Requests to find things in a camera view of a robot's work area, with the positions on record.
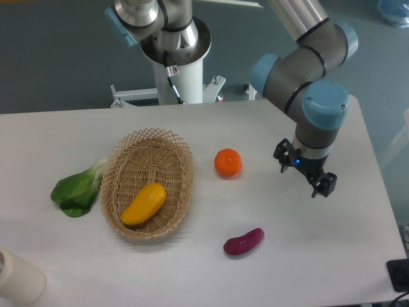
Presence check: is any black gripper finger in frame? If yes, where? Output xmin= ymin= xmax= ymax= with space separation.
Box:
xmin=311 ymin=172 xmax=337 ymax=198
xmin=273 ymin=138 xmax=293 ymax=173

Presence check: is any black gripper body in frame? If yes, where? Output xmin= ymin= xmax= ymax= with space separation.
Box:
xmin=289 ymin=148 xmax=328 ymax=181

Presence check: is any green bok choy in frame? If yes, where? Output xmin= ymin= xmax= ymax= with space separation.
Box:
xmin=50 ymin=157 xmax=108 ymax=218

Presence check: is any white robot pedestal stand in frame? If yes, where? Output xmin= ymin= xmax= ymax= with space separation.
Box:
xmin=111 ymin=17 xmax=226 ymax=107

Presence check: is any woven wicker basket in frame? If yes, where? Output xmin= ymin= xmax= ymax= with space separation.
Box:
xmin=100 ymin=128 xmax=194 ymax=240

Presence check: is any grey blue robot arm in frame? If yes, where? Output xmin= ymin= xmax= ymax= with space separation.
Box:
xmin=105 ymin=1 xmax=358 ymax=197

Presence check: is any blue object on floor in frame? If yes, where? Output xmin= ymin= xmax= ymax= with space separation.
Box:
xmin=377 ymin=0 xmax=408 ymax=28

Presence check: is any orange tangerine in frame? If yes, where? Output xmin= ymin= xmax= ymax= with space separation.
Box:
xmin=213 ymin=148 xmax=242 ymax=177

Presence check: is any cream cylindrical bottle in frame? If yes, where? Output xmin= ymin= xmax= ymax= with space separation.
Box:
xmin=1 ymin=248 xmax=46 ymax=304

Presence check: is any yellow mango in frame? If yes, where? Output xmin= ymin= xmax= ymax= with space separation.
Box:
xmin=120 ymin=183 xmax=167 ymax=226

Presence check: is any purple sweet potato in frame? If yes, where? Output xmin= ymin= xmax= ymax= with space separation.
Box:
xmin=223 ymin=228 xmax=265 ymax=256

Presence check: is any black box at edge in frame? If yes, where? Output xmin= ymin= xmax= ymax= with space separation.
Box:
xmin=386 ymin=258 xmax=408 ymax=292

